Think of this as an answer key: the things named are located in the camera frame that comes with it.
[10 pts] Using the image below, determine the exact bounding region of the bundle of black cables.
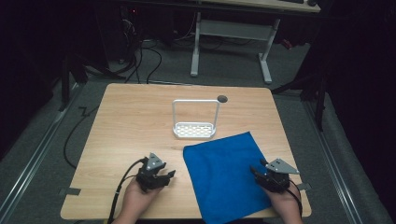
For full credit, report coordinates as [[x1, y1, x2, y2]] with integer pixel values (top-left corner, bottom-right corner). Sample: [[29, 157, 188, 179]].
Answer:
[[108, 18, 163, 85]]

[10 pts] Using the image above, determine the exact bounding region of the blue cloth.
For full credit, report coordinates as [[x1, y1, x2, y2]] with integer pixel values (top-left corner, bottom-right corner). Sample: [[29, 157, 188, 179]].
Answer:
[[182, 131, 273, 224]]

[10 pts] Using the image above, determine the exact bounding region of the white rack with handle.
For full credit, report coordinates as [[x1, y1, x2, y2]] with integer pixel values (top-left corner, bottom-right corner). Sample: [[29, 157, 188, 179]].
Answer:
[[171, 98, 221, 140]]

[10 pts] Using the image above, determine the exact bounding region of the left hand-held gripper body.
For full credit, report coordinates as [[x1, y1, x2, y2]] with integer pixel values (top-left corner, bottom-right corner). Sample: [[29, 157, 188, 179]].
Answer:
[[135, 152, 167, 193]]

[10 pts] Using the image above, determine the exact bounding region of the person's left hand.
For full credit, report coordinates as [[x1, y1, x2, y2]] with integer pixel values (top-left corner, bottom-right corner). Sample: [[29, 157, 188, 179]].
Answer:
[[120, 178, 163, 223]]

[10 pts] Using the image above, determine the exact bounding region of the black stand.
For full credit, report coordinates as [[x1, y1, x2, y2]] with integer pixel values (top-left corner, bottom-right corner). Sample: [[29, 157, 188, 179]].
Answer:
[[58, 55, 90, 112], [271, 69, 329, 133]]

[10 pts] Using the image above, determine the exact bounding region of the black floor cable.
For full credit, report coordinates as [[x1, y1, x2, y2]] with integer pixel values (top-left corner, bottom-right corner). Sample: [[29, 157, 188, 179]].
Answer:
[[63, 105, 100, 170]]

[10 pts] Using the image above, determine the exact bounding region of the white-legged desk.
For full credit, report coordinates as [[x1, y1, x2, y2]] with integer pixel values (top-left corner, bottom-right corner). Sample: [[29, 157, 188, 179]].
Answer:
[[190, 0, 321, 85]]

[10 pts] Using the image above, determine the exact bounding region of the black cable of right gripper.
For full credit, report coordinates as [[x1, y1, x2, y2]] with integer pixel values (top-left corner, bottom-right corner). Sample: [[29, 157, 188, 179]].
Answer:
[[285, 178, 304, 217]]

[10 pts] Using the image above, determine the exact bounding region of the aluminium floor rail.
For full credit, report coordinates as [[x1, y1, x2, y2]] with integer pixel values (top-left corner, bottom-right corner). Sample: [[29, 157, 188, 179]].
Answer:
[[0, 83, 83, 220], [303, 101, 363, 224]]

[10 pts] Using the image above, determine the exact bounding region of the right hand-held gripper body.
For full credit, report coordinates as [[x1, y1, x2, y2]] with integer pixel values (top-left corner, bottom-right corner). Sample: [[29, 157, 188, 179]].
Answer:
[[253, 158, 301, 194]]

